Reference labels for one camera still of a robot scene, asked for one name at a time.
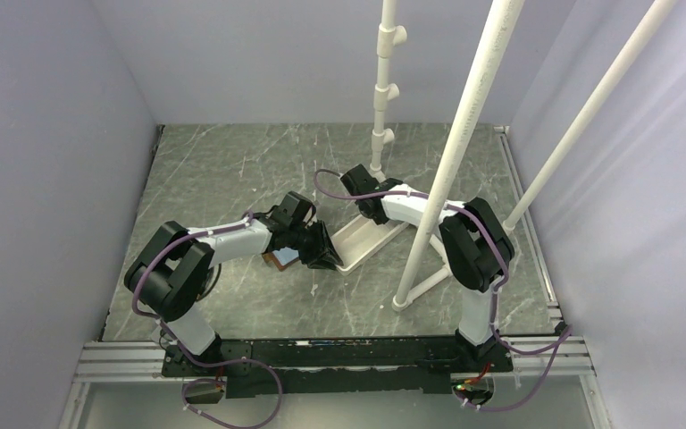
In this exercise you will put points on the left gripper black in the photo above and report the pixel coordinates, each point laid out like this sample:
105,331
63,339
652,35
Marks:
323,256

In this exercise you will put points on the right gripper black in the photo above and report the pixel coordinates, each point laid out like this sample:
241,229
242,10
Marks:
380,221

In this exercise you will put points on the brown leather card holder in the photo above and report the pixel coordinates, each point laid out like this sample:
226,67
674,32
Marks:
281,259

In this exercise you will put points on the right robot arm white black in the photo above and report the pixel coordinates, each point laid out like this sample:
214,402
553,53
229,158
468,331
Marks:
476,247

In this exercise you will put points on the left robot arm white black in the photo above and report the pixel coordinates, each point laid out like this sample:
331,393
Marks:
174,267

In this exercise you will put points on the white rectangular plastic tray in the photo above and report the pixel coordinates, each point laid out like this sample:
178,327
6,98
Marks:
362,238

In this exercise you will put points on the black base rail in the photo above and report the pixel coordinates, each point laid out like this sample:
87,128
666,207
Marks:
328,365

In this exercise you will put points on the aluminium frame rail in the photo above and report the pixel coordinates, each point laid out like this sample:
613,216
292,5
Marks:
310,331

